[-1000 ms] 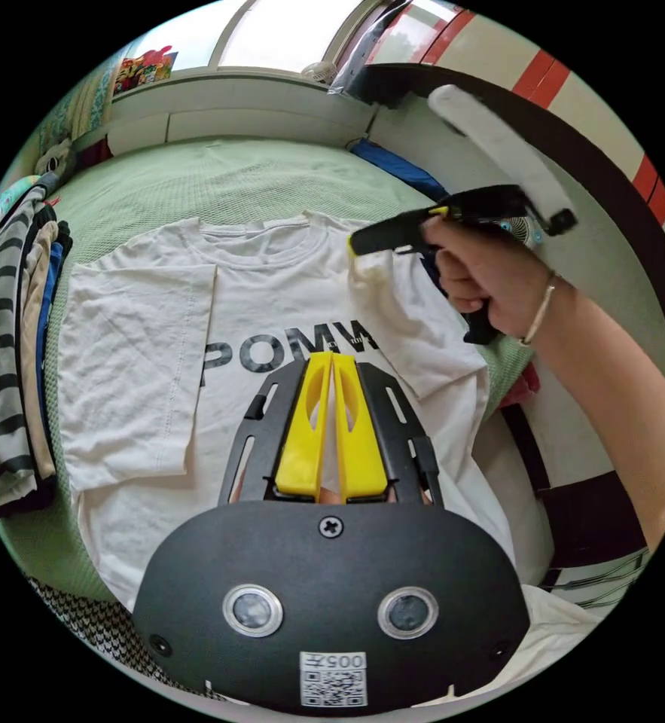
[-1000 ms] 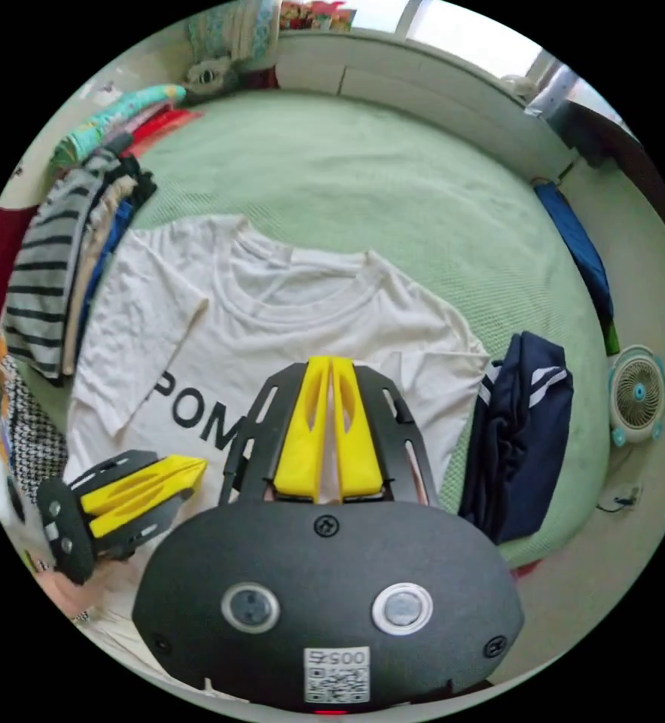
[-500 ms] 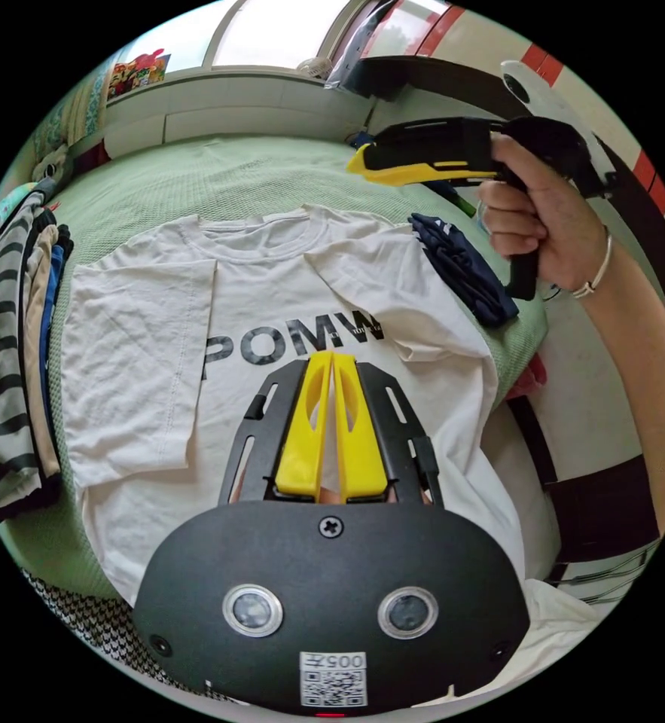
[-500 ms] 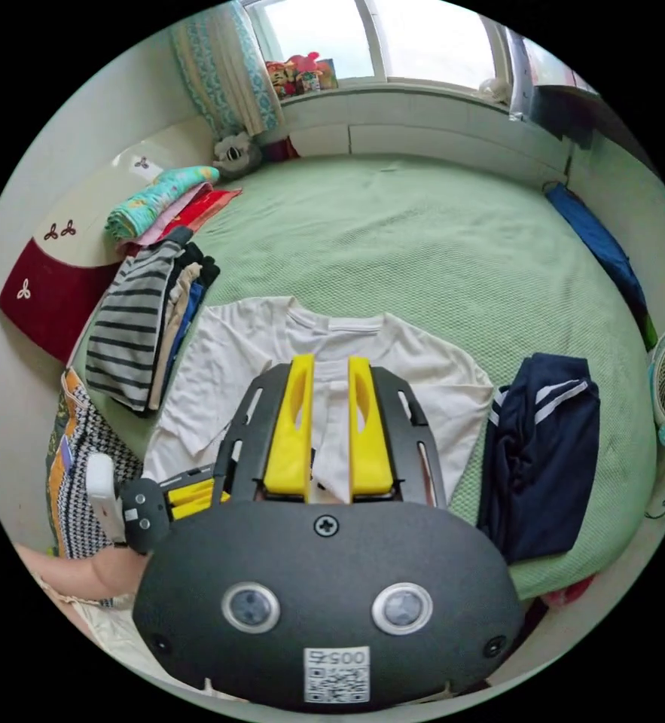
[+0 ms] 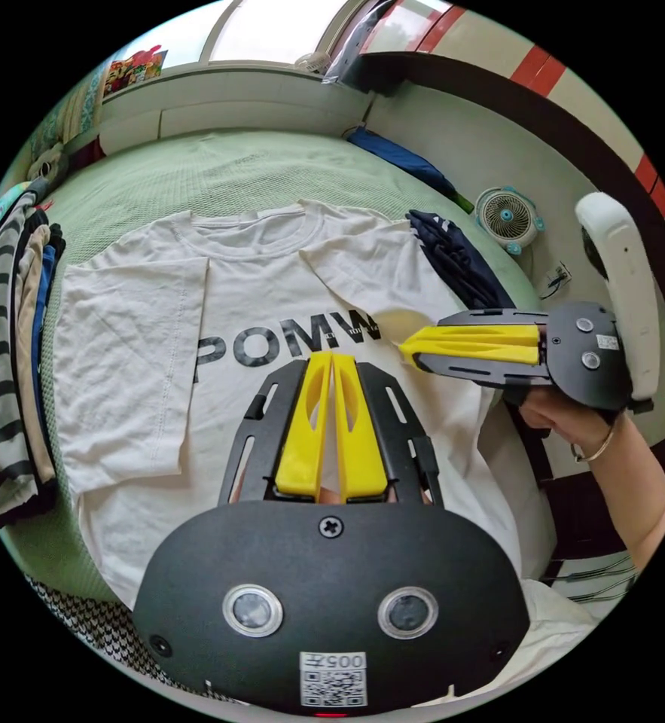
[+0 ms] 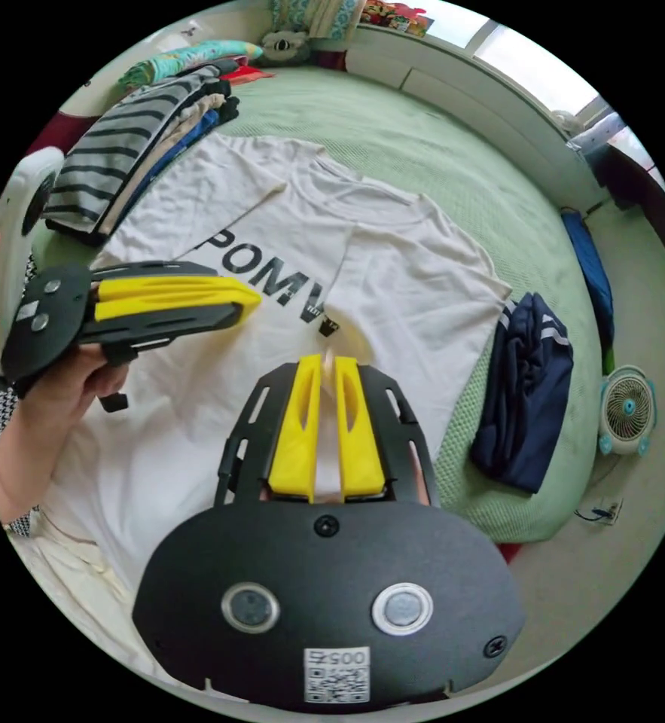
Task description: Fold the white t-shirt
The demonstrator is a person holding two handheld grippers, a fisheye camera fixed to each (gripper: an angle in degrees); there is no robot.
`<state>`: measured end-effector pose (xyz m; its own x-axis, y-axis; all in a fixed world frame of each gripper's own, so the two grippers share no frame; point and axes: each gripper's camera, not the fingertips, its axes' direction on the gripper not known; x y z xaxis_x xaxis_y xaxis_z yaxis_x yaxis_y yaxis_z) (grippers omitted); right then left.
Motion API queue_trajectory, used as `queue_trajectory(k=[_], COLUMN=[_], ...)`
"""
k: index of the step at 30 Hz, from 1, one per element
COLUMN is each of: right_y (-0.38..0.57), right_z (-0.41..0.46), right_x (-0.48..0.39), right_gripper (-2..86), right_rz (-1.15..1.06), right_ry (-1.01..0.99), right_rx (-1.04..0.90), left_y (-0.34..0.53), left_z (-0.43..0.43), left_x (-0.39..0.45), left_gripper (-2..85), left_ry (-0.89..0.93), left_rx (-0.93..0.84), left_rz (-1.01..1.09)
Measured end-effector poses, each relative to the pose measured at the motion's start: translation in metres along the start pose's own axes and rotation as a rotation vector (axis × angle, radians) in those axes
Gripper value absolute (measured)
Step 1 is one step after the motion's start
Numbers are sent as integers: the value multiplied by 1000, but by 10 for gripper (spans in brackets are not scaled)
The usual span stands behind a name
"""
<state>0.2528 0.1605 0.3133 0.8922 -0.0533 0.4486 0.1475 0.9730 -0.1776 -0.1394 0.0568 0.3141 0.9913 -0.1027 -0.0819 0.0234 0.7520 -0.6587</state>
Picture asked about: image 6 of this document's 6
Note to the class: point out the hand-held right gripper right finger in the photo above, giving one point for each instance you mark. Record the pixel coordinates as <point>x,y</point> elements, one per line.
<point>357,440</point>

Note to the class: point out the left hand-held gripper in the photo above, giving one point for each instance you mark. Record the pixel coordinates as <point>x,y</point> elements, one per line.
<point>44,333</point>

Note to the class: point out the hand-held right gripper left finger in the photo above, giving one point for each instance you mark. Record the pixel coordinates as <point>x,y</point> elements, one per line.
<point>297,435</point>

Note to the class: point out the white t-shirt with black print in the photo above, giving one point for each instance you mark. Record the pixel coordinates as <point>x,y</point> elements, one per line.
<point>411,282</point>

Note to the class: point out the person's left forearm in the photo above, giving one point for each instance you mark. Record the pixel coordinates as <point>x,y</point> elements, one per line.
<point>16,486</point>

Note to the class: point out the person's left hand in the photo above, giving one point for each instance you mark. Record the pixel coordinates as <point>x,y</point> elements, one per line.
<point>66,406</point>

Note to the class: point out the pile of clothes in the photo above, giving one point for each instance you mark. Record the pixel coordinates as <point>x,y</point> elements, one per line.
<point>112,164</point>

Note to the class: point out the navy trousers with white stripes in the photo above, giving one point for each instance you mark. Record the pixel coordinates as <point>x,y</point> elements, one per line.
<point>527,390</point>

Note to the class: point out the teal floral folded blanket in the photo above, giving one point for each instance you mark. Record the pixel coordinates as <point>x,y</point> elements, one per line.
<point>191,59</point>

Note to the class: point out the small white and blue fan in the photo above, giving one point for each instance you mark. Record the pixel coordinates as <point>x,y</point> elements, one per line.
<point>626,409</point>

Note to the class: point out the grey plush toy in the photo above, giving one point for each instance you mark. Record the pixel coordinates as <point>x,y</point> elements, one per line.
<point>282,45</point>

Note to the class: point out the blue folded mat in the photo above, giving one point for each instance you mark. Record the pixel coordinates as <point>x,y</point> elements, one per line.
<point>591,271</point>

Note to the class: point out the window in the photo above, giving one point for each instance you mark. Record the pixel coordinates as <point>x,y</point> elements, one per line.
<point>535,62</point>

